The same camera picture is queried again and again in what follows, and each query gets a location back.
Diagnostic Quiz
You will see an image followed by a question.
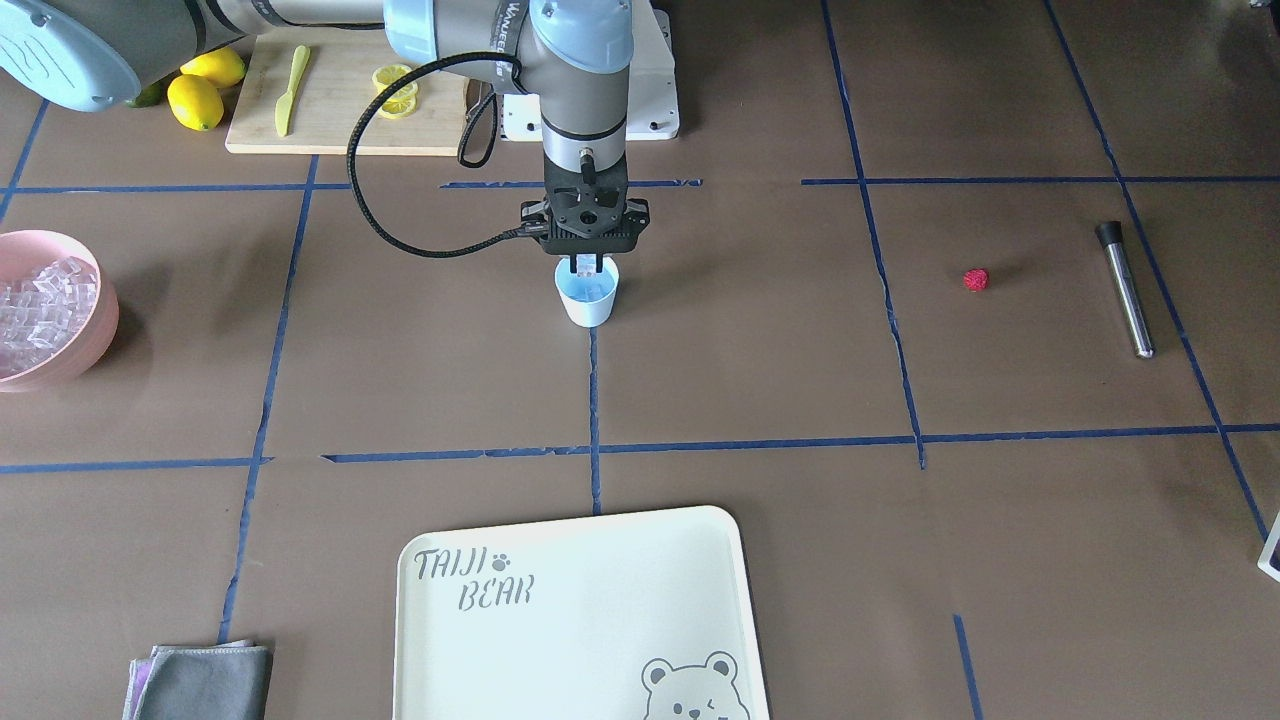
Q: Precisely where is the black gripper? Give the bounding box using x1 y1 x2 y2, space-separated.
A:
518 160 652 256

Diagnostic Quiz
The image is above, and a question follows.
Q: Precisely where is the light blue cup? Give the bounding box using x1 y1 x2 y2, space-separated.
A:
554 256 620 328

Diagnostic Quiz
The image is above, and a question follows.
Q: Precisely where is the red strawberry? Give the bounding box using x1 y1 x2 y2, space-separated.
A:
963 268 991 292

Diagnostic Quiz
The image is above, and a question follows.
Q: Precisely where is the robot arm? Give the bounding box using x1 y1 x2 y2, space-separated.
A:
1 1 650 258

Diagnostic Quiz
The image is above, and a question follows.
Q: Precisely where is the pile of clear ice cubes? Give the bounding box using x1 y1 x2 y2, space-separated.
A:
1 258 101 377

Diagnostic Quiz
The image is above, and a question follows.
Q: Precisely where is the lemon slices stack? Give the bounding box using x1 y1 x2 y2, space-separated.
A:
371 64 419 120

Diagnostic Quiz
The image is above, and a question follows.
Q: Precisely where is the wooden cutting board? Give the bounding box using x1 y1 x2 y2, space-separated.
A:
225 28 474 156

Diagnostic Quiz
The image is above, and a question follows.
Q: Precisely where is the yellow plastic knife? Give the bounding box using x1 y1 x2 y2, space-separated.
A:
273 45 311 138

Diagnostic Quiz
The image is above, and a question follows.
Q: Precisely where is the yellow lemon upper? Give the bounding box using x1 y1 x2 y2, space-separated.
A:
180 46 247 88

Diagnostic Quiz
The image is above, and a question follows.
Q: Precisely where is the yellow lemon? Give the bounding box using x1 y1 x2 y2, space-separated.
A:
180 46 247 88
166 74 225 132

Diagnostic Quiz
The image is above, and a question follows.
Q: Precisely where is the cream bear tray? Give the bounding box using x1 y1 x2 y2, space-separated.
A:
390 505 771 719

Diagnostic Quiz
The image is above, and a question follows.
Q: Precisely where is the yellow lemon lower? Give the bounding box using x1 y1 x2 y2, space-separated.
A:
166 74 225 132

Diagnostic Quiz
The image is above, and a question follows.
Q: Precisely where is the green avocado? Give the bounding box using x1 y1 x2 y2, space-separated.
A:
125 79 168 109

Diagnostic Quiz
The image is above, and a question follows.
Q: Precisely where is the pink bowl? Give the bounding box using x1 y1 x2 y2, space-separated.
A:
1 231 119 393

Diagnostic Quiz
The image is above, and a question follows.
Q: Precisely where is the grey folded cloth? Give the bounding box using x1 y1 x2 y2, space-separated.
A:
122 641 273 719

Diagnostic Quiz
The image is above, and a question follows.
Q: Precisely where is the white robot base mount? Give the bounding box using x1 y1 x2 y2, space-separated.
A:
499 1 681 142

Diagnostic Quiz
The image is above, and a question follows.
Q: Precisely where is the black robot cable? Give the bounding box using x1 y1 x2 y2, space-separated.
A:
346 53 547 259

